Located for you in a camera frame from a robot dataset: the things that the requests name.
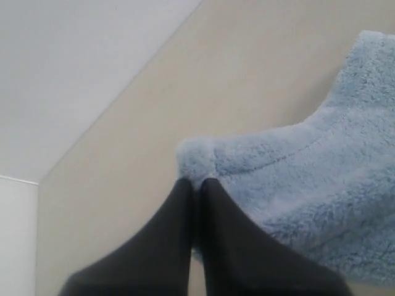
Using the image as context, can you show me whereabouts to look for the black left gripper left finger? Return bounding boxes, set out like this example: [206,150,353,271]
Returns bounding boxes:
[60,179,194,296]

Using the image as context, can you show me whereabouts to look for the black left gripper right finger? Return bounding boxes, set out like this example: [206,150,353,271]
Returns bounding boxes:
[198,179,352,295]

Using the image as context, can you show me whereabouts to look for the light blue fleece towel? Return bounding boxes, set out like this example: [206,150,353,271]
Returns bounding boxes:
[177,31,394,286]

